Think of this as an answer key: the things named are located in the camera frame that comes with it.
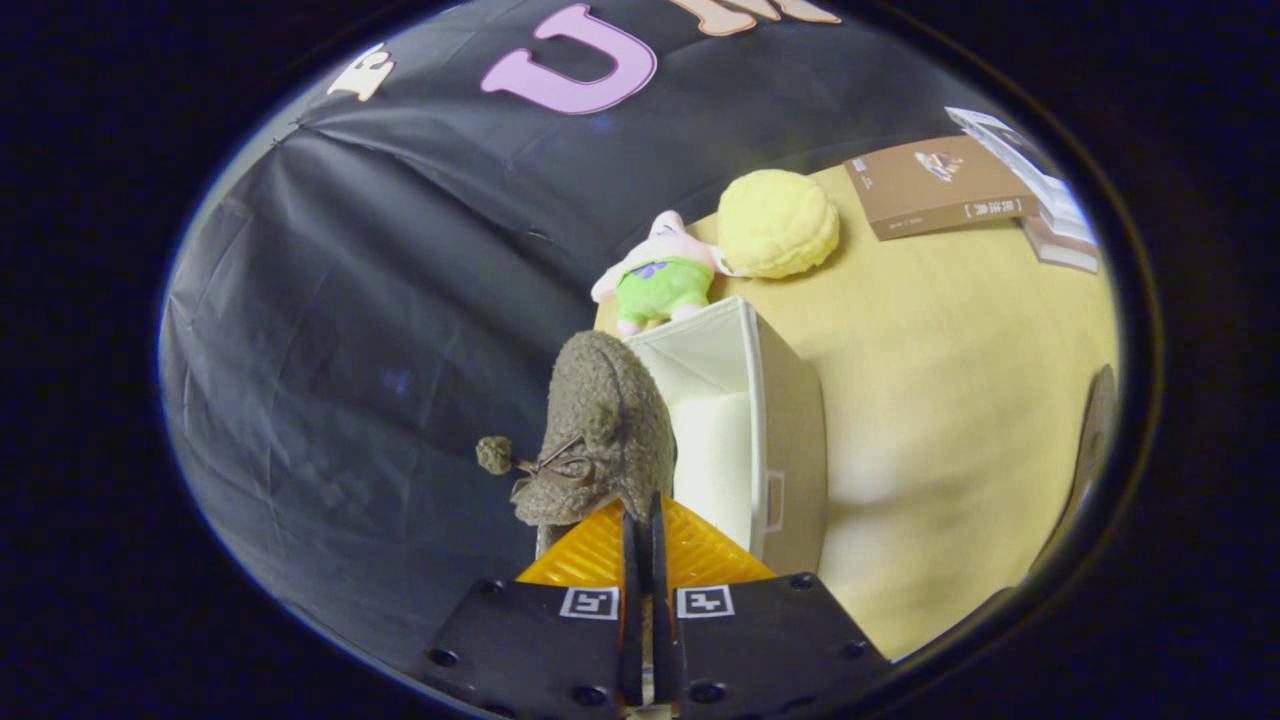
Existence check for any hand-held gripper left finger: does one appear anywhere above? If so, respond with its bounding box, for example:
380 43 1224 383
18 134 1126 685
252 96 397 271
413 498 646 720

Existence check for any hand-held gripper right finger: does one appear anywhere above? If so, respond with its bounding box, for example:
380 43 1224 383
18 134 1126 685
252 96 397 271
649 495 893 720

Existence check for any beige fabric storage box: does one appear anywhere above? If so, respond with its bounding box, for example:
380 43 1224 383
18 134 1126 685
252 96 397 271
624 294 830 580

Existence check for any brown fuzzy slipper shoe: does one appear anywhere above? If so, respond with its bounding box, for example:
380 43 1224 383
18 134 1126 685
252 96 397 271
1028 362 1120 603
474 329 679 561

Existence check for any black backdrop cloth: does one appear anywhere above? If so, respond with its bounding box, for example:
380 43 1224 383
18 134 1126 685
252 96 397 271
158 0 1011 671

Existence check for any pink and green plush toy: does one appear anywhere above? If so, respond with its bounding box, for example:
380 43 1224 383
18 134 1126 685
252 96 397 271
589 209 738 340

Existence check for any yellow plush bun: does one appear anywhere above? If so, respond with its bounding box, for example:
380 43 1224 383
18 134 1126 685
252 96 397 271
716 167 842 280

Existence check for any brown book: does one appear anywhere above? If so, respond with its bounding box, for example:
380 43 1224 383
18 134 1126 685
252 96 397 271
842 134 1042 242

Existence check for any pale pink book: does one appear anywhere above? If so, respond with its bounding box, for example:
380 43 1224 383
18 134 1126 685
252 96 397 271
1020 214 1102 275

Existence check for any white portrait cover book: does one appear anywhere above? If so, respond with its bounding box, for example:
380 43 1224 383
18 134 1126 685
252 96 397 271
944 105 1077 217

